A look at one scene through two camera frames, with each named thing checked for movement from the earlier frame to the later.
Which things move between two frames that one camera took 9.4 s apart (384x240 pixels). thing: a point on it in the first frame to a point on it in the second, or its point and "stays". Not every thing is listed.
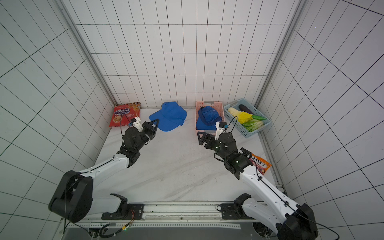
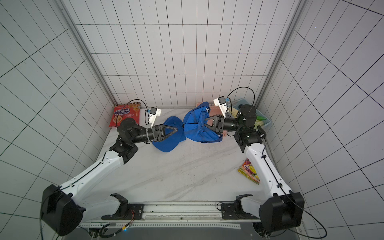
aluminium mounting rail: [157, 215] stays
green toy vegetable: [254, 124] stays
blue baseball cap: [171, 116] to [168, 144]
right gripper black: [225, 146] to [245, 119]
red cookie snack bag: [122, 114] stays
